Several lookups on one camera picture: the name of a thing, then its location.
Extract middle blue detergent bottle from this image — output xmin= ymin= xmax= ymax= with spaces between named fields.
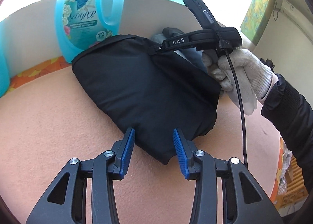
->
xmin=55 ymin=0 xmax=124 ymax=63

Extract blue detergent bottle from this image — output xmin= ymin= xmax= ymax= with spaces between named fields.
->
xmin=55 ymin=0 xmax=124 ymax=63
xmin=0 ymin=25 xmax=10 ymax=96

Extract right white gloved hand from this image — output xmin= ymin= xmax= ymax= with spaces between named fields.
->
xmin=202 ymin=48 xmax=278 ymax=115

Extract orange floral bedsheet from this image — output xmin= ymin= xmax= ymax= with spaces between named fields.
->
xmin=5 ymin=57 xmax=283 ymax=204

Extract landscape painting scroll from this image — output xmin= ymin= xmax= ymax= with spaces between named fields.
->
xmin=240 ymin=0 xmax=275 ymax=46

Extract black cable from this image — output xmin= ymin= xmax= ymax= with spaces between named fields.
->
xmin=223 ymin=48 xmax=249 ymax=170

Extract folded dark grey pants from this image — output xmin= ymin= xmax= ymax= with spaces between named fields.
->
xmin=162 ymin=27 xmax=207 ymax=73

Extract right black sleeved forearm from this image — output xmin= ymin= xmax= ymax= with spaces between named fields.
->
xmin=261 ymin=74 xmax=312 ymax=190

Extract left blue detergent bottle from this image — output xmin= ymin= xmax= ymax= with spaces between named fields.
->
xmin=0 ymin=25 xmax=10 ymax=96

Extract black pants with pink waistband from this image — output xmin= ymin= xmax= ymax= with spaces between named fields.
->
xmin=72 ymin=35 xmax=221 ymax=164

